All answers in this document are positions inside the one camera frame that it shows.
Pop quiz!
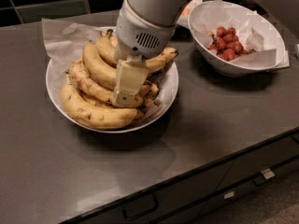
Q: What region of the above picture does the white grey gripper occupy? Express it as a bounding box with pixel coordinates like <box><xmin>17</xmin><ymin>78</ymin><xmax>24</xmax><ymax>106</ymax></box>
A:
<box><xmin>113</xmin><ymin>0</ymin><xmax>175</xmax><ymax>107</ymax></box>

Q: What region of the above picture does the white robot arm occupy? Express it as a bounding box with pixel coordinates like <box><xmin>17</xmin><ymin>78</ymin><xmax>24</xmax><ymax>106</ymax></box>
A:
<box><xmin>113</xmin><ymin>0</ymin><xmax>192</xmax><ymax>107</ymax></box>

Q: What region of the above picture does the middle curved banana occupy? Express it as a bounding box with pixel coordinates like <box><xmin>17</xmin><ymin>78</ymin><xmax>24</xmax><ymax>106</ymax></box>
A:
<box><xmin>81</xmin><ymin>42</ymin><xmax>152</xmax><ymax>97</ymax></box>

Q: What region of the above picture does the curved banana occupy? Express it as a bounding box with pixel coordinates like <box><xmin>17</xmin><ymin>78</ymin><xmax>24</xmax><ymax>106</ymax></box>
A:
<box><xmin>81</xmin><ymin>42</ymin><xmax>152</xmax><ymax>97</ymax></box>
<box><xmin>95</xmin><ymin>29</ymin><xmax>117</xmax><ymax>66</ymax></box>

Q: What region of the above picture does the top back banana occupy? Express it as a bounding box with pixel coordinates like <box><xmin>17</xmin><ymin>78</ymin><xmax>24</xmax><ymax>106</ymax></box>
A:
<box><xmin>101</xmin><ymin>32</ymin><xmax>179</xmax><ymax>74</ymax></box>

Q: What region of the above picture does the upper curved banana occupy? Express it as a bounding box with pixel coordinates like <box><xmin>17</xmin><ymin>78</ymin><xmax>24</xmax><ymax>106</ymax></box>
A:
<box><xmin>95</xmin><ymin>29</ymin><xmax>117</xmax><ymax>66</ymax></box>

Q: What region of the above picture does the spotted brown banana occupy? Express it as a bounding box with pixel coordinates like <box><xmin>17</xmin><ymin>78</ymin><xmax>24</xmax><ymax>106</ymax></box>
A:
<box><xmin>67</xmin><ymin>59</ymin><xmax>146</xmax><ymax>108</ymax></box>

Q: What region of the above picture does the white bowl with bananas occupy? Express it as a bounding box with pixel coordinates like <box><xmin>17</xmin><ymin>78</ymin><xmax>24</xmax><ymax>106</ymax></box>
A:
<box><xmin>45</xmin><ymin>26</ymin><xmax>180</xmax><ymax>134</ymax></box>

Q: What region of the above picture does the front bottom banana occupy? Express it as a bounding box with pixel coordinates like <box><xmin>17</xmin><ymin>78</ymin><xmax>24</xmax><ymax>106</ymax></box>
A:
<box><xmin>60</xmin><ymin>75</ymin><xmax>138</xmax><ymax>130</ymax></box>

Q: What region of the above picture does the white bowl with oranges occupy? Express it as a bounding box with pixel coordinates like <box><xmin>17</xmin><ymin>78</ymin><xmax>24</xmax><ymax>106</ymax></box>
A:
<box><xmin>177</xmin><ymin>0</ymin><xmax>203</xmax><ymax>28</ymax></box>

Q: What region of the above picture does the white bowl with strawberries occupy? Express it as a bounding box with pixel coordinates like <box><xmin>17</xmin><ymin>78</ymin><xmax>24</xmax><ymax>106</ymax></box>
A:
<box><xmin>187</xmin><ymin>0</ymin><xmax>286</xmax><ymax>78</ymax></box>

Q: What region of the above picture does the paper liner in strawberry bowl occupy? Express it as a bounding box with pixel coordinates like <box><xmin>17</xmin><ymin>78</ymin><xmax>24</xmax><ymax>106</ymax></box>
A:
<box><xmin>190</xmin><ymin>0</ymin><xmax>291</xmax><ymax>70</ymax></box>

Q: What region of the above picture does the white paper under bananas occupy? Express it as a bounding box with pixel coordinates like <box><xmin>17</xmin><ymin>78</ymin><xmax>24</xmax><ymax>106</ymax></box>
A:
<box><xmin>41</xmin><ymin>18</ymin><xmax>167</xmax><ymax>93</ymax></box>

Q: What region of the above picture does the pile of small oranges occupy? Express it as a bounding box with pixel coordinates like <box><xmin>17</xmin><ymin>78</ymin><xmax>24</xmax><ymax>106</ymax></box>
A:
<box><xmin>181</xmin><ymin>8</ymin><xmax>191</xmax><ymax>16</ymax></box>

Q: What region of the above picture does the pile of red strawberries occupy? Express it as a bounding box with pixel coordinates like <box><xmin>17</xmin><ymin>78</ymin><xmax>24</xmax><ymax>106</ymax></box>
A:
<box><xmin>206</xmin><ymin>26</ymin><xmax>256</xmax><ymax>62</ymax></box>

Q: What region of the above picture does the black drawer handle left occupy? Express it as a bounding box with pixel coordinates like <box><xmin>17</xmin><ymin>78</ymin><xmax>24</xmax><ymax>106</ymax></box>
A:
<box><xmin>122</xmin><ymin>194</ymin><xmax>159</xmax><ymax>221</ymax></box>

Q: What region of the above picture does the black drawer handle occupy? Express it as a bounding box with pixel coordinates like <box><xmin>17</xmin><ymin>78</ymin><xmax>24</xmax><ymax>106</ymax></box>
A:
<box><xmin>122</xmin><ymin>194</ymin><xmax>159</xmax><ymax>221</ymax></box>
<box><xmin>252</xmin><ymin>169</ymin><xmax>276</xmax><ymax>187</ymax></box>

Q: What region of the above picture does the black drawer handle right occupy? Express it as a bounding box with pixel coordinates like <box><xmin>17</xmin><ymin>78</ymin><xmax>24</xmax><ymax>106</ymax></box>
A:
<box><xmin>252</xmin><ymin>169</ymin><xmax>276</xmax><ymax>187</ymax></box>

